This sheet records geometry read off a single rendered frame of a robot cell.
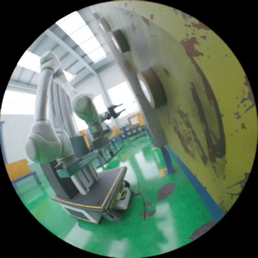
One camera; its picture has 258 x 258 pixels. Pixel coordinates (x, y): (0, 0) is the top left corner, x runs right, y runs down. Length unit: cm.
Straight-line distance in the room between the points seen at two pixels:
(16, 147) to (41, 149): 841
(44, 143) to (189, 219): 96
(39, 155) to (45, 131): 12
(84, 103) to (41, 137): 26
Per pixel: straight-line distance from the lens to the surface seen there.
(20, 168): 469
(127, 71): 23
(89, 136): 98
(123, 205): 91
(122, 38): 16
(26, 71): 1072
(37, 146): 44
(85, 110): 37
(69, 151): 64
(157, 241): 76
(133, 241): 81
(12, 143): 891
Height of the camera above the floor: 73
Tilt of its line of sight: level
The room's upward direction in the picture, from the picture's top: 23 degrees counter-clockwise
